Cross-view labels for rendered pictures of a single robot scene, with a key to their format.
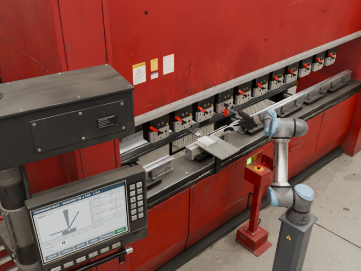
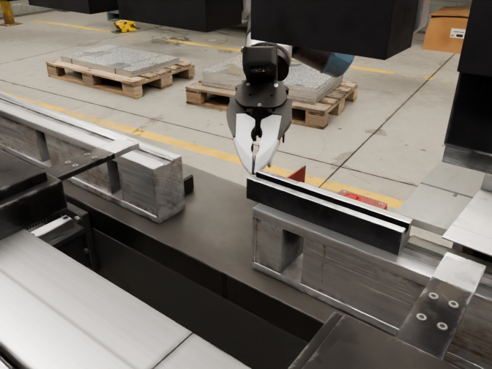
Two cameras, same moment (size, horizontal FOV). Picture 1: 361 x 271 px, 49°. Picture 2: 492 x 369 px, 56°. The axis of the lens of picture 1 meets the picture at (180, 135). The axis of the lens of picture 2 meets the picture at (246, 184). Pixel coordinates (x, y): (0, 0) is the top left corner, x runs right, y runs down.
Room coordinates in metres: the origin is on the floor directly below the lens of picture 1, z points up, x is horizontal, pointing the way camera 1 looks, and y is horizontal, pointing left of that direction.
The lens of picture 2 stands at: (2.75, 0.16, 1.27)
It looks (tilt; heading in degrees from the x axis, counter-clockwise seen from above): 29 degrees down; 259
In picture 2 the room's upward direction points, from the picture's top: straight up
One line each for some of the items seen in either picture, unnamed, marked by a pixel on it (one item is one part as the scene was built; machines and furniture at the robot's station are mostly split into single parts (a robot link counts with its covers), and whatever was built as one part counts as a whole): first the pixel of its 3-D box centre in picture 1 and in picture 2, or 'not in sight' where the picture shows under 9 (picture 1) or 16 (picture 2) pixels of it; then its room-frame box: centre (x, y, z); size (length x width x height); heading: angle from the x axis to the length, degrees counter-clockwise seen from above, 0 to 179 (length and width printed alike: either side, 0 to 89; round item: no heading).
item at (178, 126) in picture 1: (179, 116); not in sight; (2.31, 0.01, 1.26); 0.15 x 0.09 x 0.17; 132
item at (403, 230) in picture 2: (218, 132); (321, 207); (2.57, -0.29, 0.99); 0.20 x 0.03 x 0.03; 132
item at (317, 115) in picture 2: not in sight; (272, 92); (1.79, -3.49, 0.07); 1.20 x 0.81 x 0.14; 140
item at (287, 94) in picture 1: (272, 92); not in sight; (3.64, -0.91, 0.81); 0.64 x 0.08 x 0.14; 42
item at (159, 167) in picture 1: (141, 176); not in sight; (2.09, 0.25, 0.92); 0.50 x 0.06 x 0.10; 132
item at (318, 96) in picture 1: (315, 98); not in sight; (3.35, -1.24, 0.89); 0.30 x 0.05 x 0.03; 132
